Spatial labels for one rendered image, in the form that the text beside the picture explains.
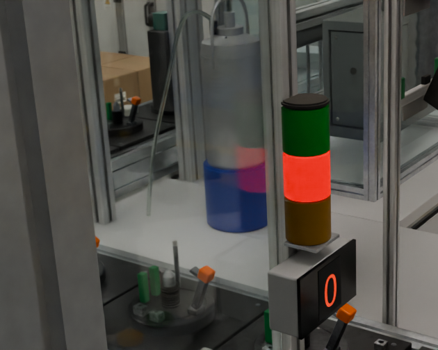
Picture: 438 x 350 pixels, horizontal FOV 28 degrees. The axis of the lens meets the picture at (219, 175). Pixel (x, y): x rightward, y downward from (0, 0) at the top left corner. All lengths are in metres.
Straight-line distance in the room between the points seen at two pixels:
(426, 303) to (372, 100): 0.59
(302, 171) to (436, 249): 1.03
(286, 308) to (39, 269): 0.75
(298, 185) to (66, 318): 0.73
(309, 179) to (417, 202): 1.27
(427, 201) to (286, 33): 1.33
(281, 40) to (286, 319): 0.29
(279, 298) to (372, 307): 0.75
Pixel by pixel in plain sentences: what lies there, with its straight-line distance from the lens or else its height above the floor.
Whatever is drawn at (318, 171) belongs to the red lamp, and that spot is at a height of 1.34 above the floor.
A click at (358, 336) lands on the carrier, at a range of 1.35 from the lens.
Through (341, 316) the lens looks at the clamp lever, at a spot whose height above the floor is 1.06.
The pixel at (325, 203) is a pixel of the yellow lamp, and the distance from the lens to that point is 0.93.
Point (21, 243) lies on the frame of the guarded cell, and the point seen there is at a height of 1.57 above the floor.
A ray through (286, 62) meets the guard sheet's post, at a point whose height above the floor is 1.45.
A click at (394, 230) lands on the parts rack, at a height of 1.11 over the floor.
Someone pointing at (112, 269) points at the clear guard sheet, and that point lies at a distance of 0.76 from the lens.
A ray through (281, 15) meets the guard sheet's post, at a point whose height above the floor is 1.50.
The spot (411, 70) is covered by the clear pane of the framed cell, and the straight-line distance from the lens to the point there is 2.28.
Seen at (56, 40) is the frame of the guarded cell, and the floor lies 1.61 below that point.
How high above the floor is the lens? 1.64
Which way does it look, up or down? 19 degrees down
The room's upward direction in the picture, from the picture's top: 3 degrees counter-clockwise
